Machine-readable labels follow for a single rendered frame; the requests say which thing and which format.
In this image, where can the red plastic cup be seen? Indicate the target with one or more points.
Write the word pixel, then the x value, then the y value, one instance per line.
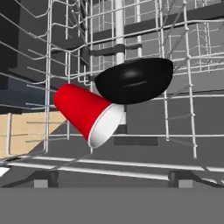
pixel 84 112

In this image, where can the black bowl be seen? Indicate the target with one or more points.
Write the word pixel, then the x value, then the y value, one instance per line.
pixel 134 80

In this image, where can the grey dishwasher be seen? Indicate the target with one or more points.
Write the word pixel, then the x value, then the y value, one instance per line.
pixel 145 151

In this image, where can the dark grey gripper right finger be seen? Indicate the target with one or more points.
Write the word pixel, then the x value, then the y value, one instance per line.
pixel 180 178

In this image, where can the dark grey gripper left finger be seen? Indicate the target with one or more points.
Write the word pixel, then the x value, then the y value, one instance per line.
pixel 46 178

